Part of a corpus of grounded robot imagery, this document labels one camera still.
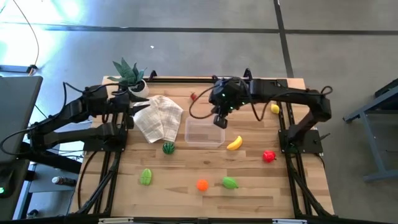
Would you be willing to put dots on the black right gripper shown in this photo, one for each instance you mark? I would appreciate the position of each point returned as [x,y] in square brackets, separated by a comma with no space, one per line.
[227,93]

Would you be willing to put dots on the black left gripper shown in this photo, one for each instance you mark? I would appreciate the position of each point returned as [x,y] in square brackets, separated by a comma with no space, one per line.
[121,104]

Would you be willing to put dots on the red toy strawberry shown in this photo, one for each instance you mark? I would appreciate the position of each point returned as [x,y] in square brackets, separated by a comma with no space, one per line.
[193,97]

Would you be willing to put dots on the yellow toy lemon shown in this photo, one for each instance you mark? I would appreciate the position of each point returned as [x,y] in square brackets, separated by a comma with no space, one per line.
[275,109]

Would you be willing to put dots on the yellow toy banana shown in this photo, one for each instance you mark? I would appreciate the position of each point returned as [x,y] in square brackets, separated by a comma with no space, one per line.
[234,145]

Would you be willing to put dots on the green toy watermelon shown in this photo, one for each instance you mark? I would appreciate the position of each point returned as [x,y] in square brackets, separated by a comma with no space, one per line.
[168,148]

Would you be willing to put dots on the light green toy gourd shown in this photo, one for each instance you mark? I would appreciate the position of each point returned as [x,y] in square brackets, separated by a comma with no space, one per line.
[145,177]

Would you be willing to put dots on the red toy bell pepper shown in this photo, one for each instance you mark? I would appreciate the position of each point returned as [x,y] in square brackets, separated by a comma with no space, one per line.
[268,156]

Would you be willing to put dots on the green textured toy fruit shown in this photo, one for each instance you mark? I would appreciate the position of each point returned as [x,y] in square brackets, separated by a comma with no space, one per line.
[229,183]

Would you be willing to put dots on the orange toy orange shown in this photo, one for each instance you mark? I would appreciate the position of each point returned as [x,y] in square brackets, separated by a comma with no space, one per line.
[202,185]

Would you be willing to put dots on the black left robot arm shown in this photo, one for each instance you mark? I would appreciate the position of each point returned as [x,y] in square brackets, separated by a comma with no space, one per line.
[71,109]

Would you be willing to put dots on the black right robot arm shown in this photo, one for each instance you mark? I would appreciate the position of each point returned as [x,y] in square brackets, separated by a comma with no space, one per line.
[295,96]

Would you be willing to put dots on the clear plastic tupperware container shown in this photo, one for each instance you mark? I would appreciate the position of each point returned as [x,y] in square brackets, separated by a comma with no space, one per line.
[202,137]

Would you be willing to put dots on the white plant pot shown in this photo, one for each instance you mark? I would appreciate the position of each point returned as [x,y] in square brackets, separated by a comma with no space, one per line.
[142,91]

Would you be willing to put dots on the white checked cloth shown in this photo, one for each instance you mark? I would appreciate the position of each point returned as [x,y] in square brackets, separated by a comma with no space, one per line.
[158,118]

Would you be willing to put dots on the green artificial plant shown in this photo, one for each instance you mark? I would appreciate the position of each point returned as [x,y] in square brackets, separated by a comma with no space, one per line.
[126,73]

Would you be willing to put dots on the white paper box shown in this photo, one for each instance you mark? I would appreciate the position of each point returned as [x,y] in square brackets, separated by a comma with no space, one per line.
[70,147]

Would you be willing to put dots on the black desk support bar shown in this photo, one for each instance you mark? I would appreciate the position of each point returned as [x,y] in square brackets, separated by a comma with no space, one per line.
[56,161]

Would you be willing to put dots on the brown bottle white cap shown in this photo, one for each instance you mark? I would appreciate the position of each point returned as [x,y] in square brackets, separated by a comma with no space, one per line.
[63,181]

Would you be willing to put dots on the grey desk panel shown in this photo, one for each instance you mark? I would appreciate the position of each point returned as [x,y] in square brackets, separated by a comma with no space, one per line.
[15,118]

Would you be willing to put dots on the black computer case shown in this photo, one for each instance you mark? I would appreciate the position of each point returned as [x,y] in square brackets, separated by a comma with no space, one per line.
[12,180]

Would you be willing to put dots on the black aluminium table frame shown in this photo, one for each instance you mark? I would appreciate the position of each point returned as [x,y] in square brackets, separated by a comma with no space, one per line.
[186,80]

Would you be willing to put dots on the white bracket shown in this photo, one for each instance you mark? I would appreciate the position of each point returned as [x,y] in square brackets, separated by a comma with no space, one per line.
[115,220]
[289,221]

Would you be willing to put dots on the blue grey table frame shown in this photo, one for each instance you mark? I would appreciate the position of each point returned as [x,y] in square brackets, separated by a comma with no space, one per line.
[368,137]

